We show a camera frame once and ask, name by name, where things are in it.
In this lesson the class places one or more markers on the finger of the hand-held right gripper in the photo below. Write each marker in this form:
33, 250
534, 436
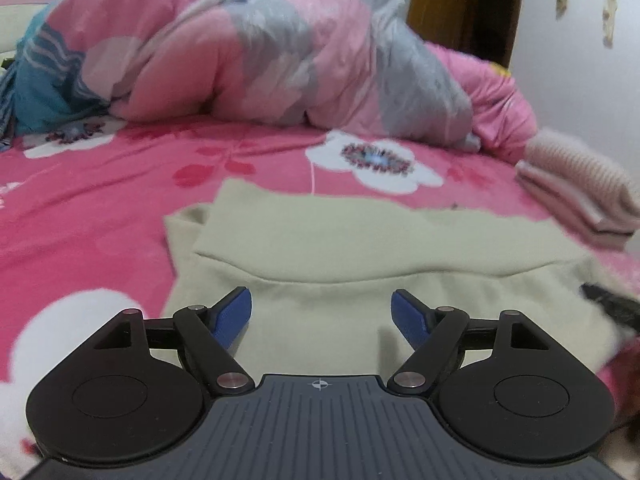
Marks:
610, 305

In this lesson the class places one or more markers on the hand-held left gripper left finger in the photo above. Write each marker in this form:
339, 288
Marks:
232, 317

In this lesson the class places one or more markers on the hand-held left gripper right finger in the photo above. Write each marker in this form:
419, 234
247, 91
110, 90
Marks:
407, 317

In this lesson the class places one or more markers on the beige jacket with black trim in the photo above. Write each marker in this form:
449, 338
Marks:
375, 245

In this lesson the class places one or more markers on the pink floral fleece blanket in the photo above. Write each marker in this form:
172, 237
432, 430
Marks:
100, 200

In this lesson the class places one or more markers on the pink grey floral quilt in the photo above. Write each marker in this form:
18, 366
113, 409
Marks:
225, 60

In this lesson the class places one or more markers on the blue grey striped cloth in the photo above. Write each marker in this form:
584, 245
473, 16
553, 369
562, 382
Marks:
7, 110

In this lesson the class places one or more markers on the brown wooden door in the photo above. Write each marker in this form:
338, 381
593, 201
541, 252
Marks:
440, 5

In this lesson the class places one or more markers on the pink white headboard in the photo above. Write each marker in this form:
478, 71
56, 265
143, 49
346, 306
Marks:
20, 25

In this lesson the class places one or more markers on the beige wall ornament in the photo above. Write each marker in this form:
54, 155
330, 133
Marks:
609, 20
562, 0

